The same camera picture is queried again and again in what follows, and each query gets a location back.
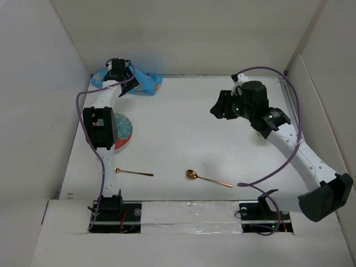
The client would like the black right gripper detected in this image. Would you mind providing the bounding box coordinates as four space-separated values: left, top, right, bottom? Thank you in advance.
209 90 254 121

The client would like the blue space-print cloth placemat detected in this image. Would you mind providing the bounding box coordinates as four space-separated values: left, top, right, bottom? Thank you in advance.
91 66 163 96

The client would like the red and teal plate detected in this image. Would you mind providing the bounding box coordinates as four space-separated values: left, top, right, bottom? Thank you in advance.
114 113 133 150

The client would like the copper fork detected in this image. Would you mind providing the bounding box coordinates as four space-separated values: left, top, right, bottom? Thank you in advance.
114 168 154 177

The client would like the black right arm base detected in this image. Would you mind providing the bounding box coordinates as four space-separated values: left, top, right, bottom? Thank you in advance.
234 195 294 235

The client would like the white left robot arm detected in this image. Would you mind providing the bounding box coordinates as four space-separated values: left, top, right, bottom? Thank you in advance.
82 58 135 198

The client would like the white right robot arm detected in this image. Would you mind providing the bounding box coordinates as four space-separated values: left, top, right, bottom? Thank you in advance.
210 81 353 222

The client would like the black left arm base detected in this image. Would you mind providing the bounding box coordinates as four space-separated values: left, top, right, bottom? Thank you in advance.
88 194 142 234

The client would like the copper spoon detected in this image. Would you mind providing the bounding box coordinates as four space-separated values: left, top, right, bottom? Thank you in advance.
186 170 233 188

